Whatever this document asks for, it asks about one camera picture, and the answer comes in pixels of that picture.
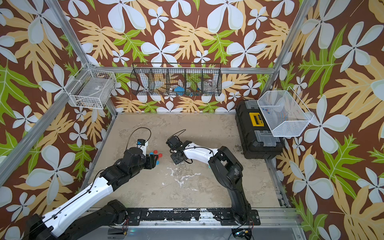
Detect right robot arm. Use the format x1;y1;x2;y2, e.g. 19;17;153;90
167;136;251;225

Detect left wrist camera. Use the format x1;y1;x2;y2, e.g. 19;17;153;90
137;139;147;148

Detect white mesh basket right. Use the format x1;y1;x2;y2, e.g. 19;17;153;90
257;87;315;138

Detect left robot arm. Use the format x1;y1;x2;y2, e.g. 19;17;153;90
24;147;159;240

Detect black wire basket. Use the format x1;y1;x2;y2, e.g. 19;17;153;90
129;63;223;97

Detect black toolbox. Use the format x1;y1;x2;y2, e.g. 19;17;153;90
235;100;284;159

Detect white wire basket left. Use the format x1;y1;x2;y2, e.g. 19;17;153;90
66;64;117;110

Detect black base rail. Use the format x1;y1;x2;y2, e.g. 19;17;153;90
123;208;261;226

